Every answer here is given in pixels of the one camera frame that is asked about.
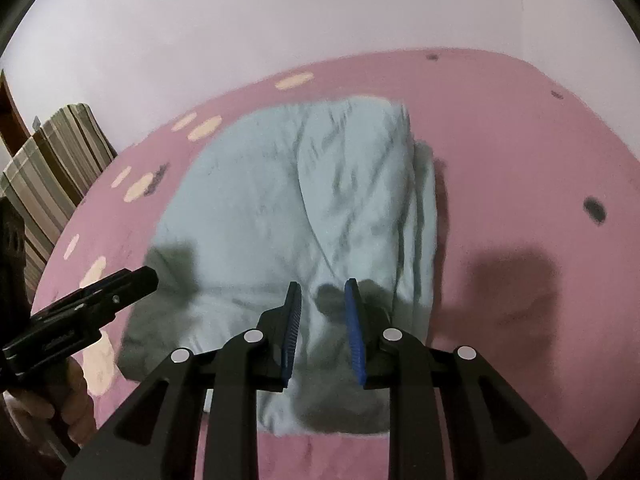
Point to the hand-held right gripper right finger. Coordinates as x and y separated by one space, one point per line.
355 332

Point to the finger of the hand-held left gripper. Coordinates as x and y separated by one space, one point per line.
95 287
130 290

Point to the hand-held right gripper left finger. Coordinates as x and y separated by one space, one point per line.
292 332

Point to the light blue puffer jacket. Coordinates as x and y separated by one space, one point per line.
250 210

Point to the person's left hand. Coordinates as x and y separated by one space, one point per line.
82 405

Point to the striped pillow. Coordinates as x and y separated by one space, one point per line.
60 160

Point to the brown wooden furniture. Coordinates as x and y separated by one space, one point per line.
10 120

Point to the pink spotted bed sheet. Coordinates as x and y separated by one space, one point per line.
500 160

